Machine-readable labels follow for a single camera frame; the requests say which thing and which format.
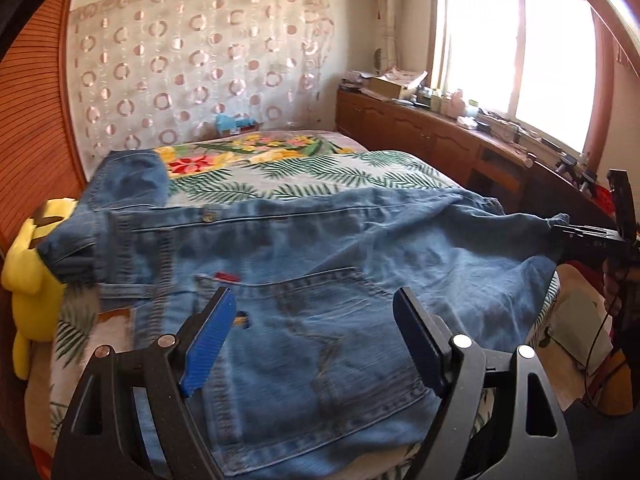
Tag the palm leaf bed sheet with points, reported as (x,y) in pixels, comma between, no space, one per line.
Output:
(310,174)

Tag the circle pattern sheer curtain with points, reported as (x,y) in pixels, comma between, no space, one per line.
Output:
(155,73)

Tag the wooden sideboard cabinet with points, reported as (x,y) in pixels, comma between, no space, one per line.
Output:
(479,162)

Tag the beige side curtain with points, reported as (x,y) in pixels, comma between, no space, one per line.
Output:
(387,46)

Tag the wooden louvered wardrobe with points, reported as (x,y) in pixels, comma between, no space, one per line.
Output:
(39,158)

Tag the white pink bottle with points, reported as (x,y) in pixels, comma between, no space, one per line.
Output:
(456,105)

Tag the window with wooden frame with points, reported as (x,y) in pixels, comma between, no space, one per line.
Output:
(545,64)

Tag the blue denim jeans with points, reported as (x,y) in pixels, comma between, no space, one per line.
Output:
(325,269)

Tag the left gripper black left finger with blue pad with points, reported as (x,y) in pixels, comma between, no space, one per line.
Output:
(101,437)

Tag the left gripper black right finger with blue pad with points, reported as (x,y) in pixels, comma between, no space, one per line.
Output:
(498,417)

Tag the yellow plush toy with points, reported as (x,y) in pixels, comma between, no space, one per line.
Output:
(36,294)

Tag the floral blanket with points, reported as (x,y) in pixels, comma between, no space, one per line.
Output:
(252,148)

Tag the person's right hand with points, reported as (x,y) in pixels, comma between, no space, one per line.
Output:
(613,276)

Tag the cardboard box on sideboard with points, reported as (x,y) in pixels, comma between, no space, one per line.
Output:
(397,84)

